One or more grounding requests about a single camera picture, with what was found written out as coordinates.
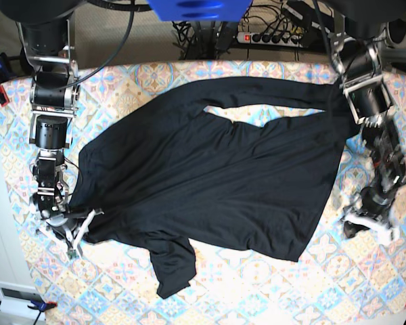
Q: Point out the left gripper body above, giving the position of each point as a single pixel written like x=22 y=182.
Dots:
x=367 y=212

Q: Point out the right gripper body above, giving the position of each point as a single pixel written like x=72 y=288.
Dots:
x=72 y=226

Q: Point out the black t-shirt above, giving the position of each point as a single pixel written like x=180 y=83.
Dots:
x=244 y=163

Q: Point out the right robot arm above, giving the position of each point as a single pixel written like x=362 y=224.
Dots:
x=46 y=30

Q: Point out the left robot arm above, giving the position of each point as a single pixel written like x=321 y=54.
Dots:
x=358 y=55

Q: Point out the patterned colourful tablecloth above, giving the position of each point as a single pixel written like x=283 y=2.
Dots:
x=336 y=280

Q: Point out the blue clamp bottom left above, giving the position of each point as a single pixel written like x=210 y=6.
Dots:
x=37 y=306

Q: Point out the white box with dark window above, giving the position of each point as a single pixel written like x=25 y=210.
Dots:
x=16 y=291

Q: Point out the white power strip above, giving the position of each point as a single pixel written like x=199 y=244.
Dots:
x=278 y=39

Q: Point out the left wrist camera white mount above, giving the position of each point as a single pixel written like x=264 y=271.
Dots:
x=355 y=220

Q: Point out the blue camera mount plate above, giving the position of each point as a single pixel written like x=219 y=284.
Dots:
x=200 y=10

